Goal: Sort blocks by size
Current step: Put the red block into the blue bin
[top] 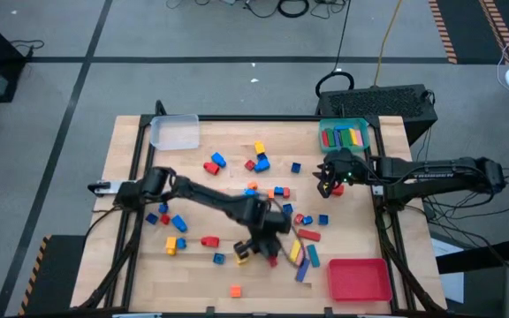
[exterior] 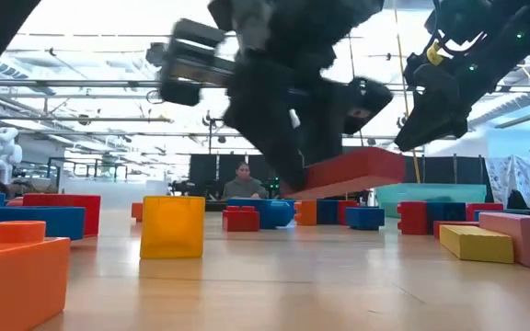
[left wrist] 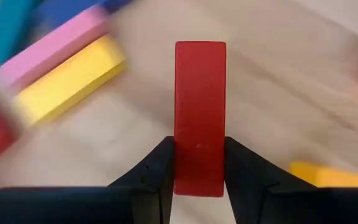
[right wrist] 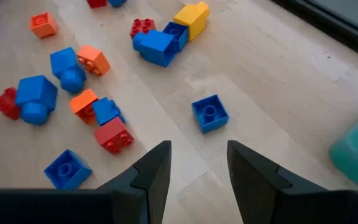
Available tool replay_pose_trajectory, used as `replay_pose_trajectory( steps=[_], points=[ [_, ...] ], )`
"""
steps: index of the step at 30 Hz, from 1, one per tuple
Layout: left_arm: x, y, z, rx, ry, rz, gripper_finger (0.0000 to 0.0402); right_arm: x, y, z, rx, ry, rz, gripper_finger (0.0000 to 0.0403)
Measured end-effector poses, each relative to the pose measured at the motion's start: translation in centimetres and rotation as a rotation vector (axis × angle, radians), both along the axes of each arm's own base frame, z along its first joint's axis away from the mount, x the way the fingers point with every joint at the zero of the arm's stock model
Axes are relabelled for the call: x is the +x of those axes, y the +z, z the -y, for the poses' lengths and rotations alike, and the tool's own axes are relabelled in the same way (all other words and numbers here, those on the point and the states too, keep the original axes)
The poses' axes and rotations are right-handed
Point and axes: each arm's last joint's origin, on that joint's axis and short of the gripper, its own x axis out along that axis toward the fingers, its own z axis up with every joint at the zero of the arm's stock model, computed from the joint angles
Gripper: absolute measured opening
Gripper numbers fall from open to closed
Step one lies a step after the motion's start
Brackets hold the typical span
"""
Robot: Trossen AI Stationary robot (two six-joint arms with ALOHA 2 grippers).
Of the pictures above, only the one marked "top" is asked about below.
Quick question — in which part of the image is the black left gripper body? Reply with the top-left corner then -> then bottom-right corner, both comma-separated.
247,227 -> 285,260

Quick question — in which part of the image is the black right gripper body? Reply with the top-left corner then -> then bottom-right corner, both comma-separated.
324,148 -> 370,186

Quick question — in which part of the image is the long teal block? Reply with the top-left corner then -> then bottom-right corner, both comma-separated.
306,244 -> 322,269

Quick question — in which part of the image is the teal plastic bin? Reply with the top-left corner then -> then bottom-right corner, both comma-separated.
318,117 -> 371,155

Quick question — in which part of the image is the black perforated computer case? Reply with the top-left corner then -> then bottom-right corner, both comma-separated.
315,83 -> 439,147

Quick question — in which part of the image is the red plastic bin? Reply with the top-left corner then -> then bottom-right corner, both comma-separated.
327,257 -> 393,303

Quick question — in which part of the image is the white paper sheet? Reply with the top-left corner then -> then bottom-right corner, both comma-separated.
430,236 -> 466,304

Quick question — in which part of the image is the clear plastic bin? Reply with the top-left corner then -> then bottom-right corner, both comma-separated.
149,113 -> 201,152

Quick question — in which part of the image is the black orange striped floor mat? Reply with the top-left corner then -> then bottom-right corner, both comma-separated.
429,0 -> 509,65
18,233 -> 87,317

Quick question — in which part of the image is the black hanging cable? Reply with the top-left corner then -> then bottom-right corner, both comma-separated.
315,0 -> 355,101

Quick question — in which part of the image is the yellow hanging cable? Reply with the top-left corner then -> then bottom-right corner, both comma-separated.
372,0 -> 404,87

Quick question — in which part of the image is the black cable bundle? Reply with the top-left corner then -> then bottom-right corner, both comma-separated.
422,167 -> 509,284

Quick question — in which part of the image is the black coiled cable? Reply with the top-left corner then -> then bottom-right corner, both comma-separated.
277,0 -> 311,19

